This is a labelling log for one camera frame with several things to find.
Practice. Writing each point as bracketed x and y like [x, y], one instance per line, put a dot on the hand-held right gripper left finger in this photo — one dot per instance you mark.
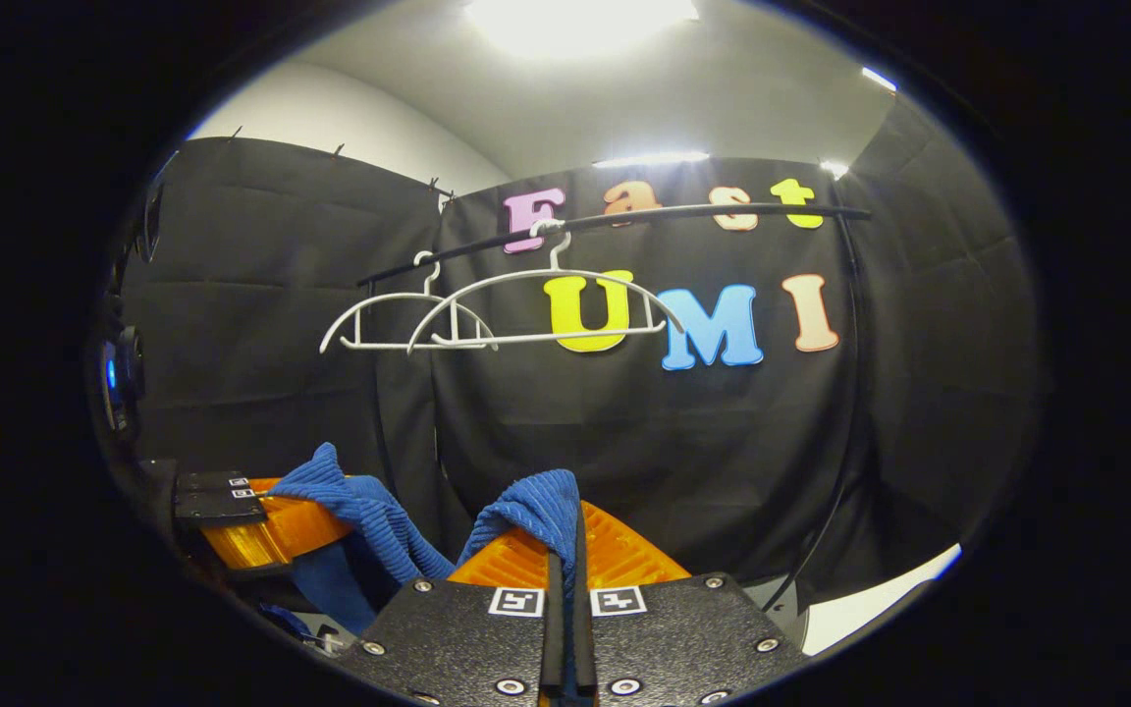
[552, 638]

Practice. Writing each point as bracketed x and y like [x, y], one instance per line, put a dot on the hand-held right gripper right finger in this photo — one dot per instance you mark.
[583, 638]

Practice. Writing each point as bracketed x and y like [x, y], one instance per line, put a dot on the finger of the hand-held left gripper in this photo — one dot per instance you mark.
[261, 535]
[212, 481]

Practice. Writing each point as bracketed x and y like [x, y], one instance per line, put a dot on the white plastic hanger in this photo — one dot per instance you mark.
[565, 338]
[369, 345]

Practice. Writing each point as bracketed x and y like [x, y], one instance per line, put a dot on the black metal clothes rack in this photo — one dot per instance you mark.
[683, 210]

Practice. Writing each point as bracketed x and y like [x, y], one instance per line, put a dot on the black backdrop cloth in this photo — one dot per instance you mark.
[673, 442]

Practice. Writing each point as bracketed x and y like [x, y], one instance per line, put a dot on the large ceiling light panel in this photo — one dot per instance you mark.
[580, 20]

